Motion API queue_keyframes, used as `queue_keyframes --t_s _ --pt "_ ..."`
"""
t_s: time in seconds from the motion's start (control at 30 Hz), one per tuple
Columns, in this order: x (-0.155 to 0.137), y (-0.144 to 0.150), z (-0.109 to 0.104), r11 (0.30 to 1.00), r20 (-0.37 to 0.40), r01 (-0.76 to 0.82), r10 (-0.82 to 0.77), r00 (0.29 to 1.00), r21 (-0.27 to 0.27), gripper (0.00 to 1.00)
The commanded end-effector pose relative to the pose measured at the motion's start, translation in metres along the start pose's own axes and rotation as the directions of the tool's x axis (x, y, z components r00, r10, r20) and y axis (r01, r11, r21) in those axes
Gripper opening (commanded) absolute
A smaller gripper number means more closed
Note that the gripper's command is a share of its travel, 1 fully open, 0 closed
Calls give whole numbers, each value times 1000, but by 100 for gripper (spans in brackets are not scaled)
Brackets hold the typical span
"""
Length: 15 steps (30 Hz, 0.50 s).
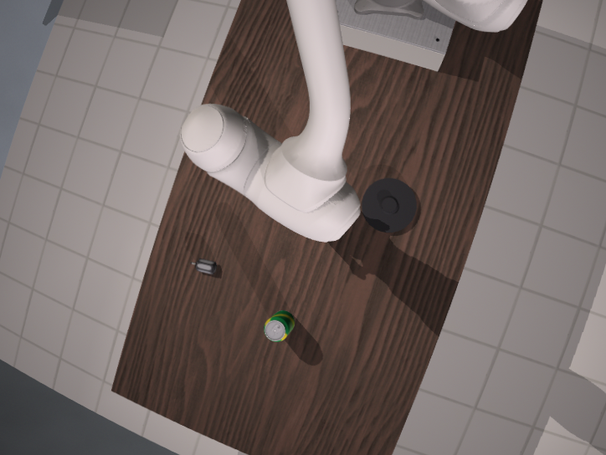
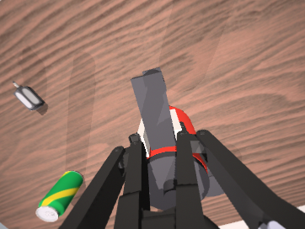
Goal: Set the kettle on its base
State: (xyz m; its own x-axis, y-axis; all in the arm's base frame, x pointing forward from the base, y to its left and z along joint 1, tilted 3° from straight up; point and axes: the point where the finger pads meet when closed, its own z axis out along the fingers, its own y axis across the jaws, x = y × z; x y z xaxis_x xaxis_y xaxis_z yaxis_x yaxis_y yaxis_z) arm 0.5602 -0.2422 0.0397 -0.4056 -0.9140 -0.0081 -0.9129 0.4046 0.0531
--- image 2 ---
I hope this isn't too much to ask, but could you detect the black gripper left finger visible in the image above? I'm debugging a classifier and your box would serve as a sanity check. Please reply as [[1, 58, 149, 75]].
[[57, 119, 150, 229]]

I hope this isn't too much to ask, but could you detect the black round disc with center stud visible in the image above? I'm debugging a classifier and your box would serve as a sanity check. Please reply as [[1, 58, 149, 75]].
[[206, 168, 225, 197]]

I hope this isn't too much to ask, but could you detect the green and yellow drink can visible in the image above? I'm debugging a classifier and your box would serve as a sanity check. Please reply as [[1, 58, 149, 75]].
[[36, 171, 83, 222]]

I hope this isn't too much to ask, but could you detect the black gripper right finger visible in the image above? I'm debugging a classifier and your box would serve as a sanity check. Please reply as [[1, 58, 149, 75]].
[[170, 109, 305, 229]]

